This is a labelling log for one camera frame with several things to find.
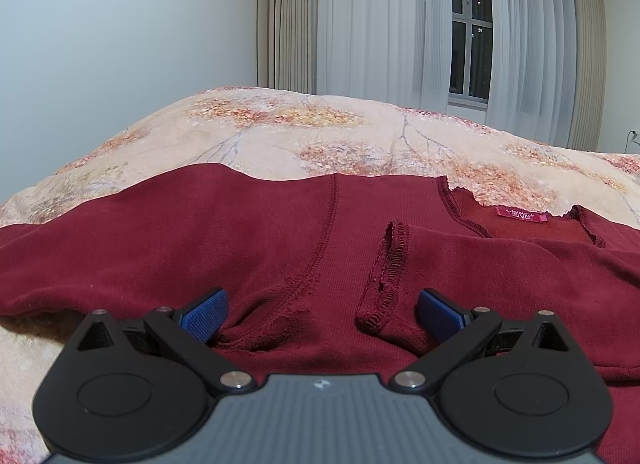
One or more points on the beige curtain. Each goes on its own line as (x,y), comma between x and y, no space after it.
(287,19)
(590,59)

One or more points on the white wall socket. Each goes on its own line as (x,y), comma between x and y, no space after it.
(634,133)

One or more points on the floral beige blanket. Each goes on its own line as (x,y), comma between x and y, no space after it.
(280,129)

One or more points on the sheer white curtain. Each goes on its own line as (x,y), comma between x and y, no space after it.
(530,44)
(380,24)

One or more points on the dark red shirt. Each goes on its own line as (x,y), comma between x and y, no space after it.
(260,239)

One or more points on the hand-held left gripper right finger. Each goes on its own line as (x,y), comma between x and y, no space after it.
(440,313)

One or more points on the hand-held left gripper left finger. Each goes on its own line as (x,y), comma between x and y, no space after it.
(206,314)

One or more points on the window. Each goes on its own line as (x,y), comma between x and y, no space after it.
(470,44)

